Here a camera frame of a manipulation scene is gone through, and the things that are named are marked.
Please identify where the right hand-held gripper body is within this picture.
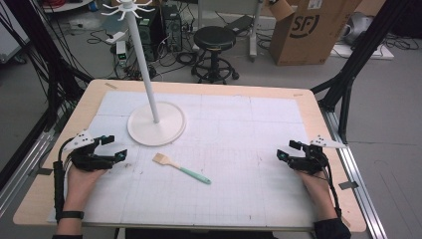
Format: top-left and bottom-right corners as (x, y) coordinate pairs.
(286, 134), (348, 175)

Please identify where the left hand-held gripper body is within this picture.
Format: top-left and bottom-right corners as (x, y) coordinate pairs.
(62, 129), (115, 172)

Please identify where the person's right hand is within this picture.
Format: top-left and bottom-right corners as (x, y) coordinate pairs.
(296, 169), (335, 209)

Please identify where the black tape strip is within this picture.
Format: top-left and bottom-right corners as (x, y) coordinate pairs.
(337, 180), (360, 191)
(35, 166), (55, 177)

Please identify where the white hook stand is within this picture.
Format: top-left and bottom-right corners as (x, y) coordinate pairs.
(101, 0), (188, 147)

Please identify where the black wristband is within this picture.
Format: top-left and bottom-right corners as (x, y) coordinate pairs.
(57, 210), (86, 220)

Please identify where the white grid mat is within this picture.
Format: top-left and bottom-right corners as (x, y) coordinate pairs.
(47, 90), (317, 231)

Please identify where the white power supply box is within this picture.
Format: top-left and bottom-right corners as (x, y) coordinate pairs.
(115, 40), (129, 68)

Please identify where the white small device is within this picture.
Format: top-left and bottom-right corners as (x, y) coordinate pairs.
(105, 30), (127, 46)

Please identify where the brown cardboard box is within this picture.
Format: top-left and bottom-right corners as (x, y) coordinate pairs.
(267, 0), (363, 67)

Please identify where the white flat board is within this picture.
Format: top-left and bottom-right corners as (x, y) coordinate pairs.
(330, 42), (396, 62)

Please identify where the black computer tower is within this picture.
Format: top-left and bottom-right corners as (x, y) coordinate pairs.
(160, 3), (184, 54)
(136, 12), (161, 63)

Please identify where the grey metal stand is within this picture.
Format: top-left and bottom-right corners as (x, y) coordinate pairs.
(248, 0), (265, 63)

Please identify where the black round stool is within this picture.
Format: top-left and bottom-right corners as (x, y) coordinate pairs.
(190, 25), (241, 86)

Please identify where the grey rounded device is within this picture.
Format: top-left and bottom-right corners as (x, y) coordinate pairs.
(341, 11), (375, 47)

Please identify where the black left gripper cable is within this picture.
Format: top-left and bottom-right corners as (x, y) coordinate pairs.
(52, 136), (76, 224)

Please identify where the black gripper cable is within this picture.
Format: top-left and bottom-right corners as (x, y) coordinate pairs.
(321, 163), (343, 219)
(52, 136), (76, 224)

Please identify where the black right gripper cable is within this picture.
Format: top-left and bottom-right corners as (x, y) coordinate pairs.
(321, 163), (343, 219)

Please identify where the aluminium rail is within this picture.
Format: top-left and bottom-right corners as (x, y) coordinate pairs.
(0, 128), (57, 218)
(321, 109), (388, 239)

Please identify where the spatula with teal handle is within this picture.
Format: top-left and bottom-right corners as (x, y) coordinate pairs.
(151, 152), (213, 186)

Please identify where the black metal frame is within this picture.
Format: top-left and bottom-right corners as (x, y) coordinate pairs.
(310, 0), (413, 144)
(0, 0), (95, 133)

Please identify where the tangle of floor cables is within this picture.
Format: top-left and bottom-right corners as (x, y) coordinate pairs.
(87, 28), (200, 81)

